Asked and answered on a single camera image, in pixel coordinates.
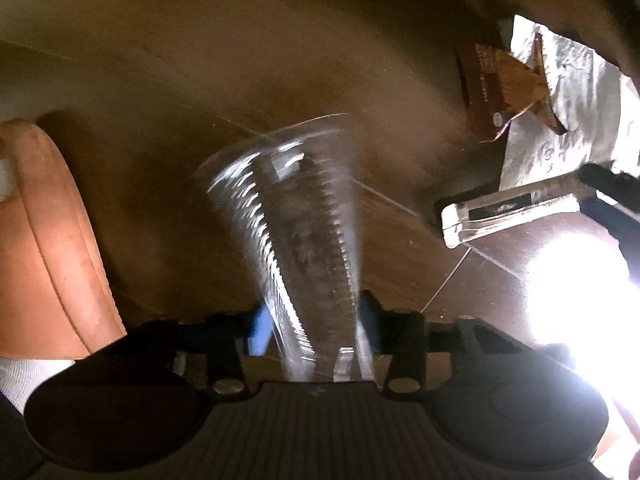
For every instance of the brown snack wrapper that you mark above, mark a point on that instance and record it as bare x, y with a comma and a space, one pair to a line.
498, 88

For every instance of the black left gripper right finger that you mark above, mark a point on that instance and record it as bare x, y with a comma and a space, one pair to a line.
401, 337

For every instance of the orange slipper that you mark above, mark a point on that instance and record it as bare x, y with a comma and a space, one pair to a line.
56, 303

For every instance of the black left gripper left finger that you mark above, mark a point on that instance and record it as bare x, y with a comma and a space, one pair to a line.
210, 352

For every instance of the white wrapper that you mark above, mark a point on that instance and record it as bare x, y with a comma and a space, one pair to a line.
499, 211

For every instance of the clear plastic cup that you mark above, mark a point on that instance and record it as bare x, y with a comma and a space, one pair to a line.
288, 200

